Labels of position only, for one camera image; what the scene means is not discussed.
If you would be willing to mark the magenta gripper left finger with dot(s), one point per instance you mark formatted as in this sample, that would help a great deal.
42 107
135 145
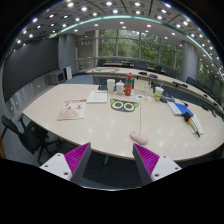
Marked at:
69 166

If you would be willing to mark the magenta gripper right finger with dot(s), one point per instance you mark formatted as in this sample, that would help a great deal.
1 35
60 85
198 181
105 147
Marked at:
151 166

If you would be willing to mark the pink computer mouse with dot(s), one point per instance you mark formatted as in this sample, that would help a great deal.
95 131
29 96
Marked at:
139 138

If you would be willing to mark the black owl-face mouse pad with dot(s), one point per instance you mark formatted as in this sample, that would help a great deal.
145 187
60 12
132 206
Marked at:
123 106

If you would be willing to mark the black office chair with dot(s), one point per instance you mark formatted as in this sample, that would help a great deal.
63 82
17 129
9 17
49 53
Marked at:
25 143

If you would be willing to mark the black and yellow tool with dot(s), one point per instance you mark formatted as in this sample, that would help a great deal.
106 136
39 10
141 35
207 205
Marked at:
189 120

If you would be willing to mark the colourful sticker sheet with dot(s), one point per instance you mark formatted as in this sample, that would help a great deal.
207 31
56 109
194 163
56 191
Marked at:
141 97

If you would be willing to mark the dark grey object behind cup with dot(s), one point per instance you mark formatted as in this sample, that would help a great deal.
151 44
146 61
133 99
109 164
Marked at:
167 98

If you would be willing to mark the white open booklet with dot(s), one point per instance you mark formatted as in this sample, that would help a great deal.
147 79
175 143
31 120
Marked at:
97 97

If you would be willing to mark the green and white cup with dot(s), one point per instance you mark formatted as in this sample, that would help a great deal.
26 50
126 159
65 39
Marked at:
158 93

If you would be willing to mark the white box with papers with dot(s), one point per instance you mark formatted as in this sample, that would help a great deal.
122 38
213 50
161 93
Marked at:
142 87

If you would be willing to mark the white lidded mug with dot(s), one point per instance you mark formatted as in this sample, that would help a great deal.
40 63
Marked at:
120 87

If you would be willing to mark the white paper cup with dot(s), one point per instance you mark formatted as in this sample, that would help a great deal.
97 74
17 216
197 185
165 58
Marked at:
110 85

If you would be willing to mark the red water bottle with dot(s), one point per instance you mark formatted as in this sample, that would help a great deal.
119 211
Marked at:
128 84

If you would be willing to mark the grey cabinet by wall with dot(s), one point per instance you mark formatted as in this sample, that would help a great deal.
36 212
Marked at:
56 78

